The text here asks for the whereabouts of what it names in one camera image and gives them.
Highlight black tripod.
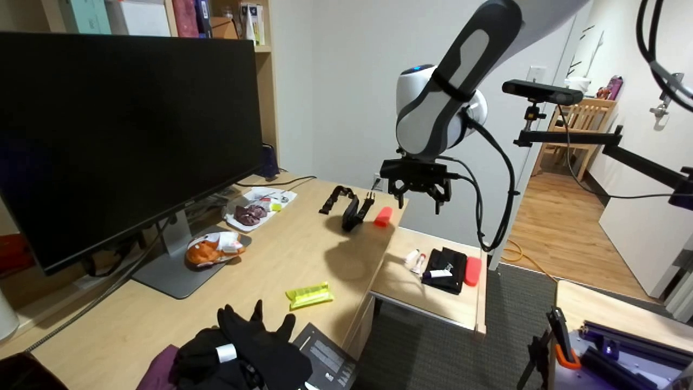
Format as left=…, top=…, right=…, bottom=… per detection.
left=515, top=332, right=559, bottom=390

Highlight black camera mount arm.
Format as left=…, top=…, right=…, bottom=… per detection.
left=515, top=103, right=693, bottom=211

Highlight pink bottle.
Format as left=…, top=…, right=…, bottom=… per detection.
left=594, top=73, right=626, bottom=103

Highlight small light wooden table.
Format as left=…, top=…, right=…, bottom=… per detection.
left=555, top=280, right=693, bottom=356

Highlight black gloves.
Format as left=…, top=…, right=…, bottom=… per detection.
left=170, top=299, right=316, bottom=390

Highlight small red block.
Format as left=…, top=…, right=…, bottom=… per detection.
left=372, top=206, right=396, bottom=230

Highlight plastic bag with dark food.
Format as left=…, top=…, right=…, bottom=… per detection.
left=220, top=184, right=298, bottom=234

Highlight orange snack packet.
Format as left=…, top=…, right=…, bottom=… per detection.
left=184, top=232, right=253, bottom=270

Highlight dark bottle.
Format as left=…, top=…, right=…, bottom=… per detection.
left=258, top=142, right=282, bottom=181

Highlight orange handled tool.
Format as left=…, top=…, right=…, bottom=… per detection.
left=543, top=305, right=584, bottom=374

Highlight wooden bookshelf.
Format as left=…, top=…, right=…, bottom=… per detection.
left=38, top=0, right=280, bottom=169

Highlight black desk phone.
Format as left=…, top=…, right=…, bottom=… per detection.
left=289, top=321, right=363, bottom=390

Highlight black plastic clip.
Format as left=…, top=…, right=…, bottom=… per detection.
left=319, top=184, right=377, bottom=234

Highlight white cup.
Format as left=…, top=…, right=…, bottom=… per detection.
left=0, top=288, right=19, bottom=341

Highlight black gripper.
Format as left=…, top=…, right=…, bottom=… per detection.
left=379, top=155, right=454, bottom=216

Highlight grey monitor stand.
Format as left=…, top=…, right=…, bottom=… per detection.
left=130, top=208, right=226, bottom=301

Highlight black computer monitor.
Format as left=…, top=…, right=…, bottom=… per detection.
left=0, top=29, right=267, bottom=275

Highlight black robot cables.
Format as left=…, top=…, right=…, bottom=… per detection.
left=430, top=0, right=693, bottom=255

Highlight red box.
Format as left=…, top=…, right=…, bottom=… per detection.
left=0, top=234, right=35, bottom=276

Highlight white carton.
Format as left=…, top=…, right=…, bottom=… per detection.
left=238, top=1, right=269, bottom=50

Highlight white box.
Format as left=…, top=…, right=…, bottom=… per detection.
left=117, top=0, right=176, bottom=39

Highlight red case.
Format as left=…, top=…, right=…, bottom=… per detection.
left=464, top=255, right=485, bottom=288

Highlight teal book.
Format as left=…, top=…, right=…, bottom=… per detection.
left=67, top=0, right=115, bottom=37

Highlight black stereo camera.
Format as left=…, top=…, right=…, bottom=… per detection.
left=503, top=77, right=584, bottom=107

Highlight small white packet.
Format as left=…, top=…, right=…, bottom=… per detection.
left=400, top=246, right=429, bottom=276

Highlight wooden chair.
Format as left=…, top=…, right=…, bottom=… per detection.
left=532, top=96, right=621, bottom=181

